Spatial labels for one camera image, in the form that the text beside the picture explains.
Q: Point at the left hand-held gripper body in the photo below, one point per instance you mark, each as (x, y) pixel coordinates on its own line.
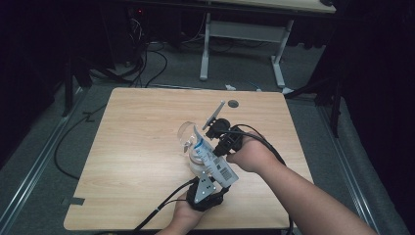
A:
(204, 192)

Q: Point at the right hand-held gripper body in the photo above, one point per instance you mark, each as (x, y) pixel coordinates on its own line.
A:
(230, 137)

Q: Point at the blue and white pouch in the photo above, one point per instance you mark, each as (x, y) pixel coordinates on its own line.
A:
(215, 166)

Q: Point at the clear glass jar hinged lid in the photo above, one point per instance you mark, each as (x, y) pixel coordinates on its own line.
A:
(187, 133)

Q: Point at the person's left hand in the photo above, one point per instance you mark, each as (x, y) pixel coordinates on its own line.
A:
(184, 215)

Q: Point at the person's right hand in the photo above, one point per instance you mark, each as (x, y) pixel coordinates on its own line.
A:
(254, 156)

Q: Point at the dark round table grommet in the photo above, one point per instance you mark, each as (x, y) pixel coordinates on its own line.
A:
(233, 104)

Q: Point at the white plug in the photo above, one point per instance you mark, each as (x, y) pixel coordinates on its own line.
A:
(230, 87)

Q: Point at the black metal stand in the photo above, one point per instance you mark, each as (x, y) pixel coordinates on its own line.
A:
(68, 91)
(336, 107)

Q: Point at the light wooden desk top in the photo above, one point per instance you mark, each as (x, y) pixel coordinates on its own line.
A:
(277, 5)

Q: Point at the dark computer tower red light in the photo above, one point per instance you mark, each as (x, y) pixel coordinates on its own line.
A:
(135, 32)

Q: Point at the white metal desk frame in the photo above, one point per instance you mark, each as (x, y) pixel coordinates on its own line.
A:
(241, 31)

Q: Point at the metal floor rail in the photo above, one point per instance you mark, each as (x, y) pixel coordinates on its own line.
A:
(36, 163)
(352, 163)

